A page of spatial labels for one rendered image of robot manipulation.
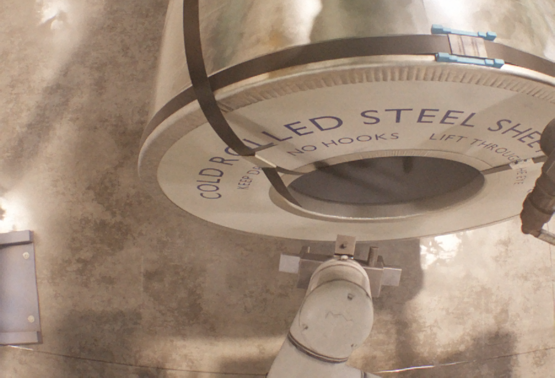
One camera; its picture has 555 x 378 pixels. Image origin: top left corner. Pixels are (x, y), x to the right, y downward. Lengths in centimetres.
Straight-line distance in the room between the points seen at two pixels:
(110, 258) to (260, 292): 63
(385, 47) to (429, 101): 14
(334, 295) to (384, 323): 140
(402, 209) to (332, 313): 92
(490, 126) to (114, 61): 186
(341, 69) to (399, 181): 85
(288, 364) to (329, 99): 39
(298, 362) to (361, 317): 10
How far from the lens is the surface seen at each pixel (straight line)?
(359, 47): 67
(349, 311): 55
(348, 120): 81
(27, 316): 213
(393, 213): 145
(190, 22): 78
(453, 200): 138
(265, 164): 84
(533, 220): 81
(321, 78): 69
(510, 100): 80
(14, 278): 218
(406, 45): 67
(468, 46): 69
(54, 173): 221
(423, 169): 146
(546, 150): 74
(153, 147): 94
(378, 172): 149
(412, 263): 200
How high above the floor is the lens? 189
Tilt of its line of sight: 70 degrees down
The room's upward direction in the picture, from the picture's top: 11 degrees clockwise
